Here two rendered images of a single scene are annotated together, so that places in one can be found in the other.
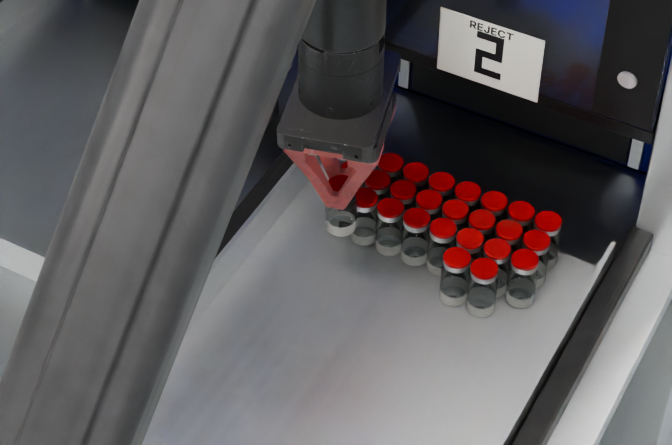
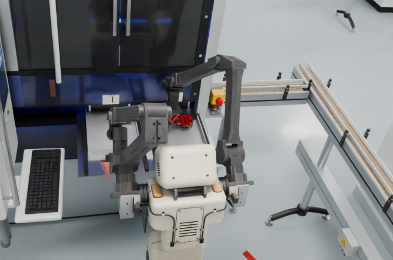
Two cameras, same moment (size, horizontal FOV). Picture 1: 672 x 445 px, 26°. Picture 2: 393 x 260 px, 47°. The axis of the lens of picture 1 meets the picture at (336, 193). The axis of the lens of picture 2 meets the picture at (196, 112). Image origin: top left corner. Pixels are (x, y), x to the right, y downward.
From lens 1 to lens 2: 1.55 m
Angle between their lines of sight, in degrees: 35
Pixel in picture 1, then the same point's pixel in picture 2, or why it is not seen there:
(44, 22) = (91, 120)
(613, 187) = (188, 110)
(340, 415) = not seen: hidden behind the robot
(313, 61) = (172, 103)
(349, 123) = (177, 109)
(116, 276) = (237, 108)
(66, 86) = (105, 127)
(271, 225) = not seen: hidden behind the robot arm
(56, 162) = not seen: hidden behind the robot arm
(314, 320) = (170, 140)
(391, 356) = (182, 140)
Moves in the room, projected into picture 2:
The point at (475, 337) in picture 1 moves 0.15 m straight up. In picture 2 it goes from (189, 134) to (193, 112)
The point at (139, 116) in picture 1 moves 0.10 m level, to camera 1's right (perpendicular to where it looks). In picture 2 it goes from (235, 96) to (252, 89)
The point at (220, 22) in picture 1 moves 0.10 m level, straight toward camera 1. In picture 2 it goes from (238, 88) to (258, 100)
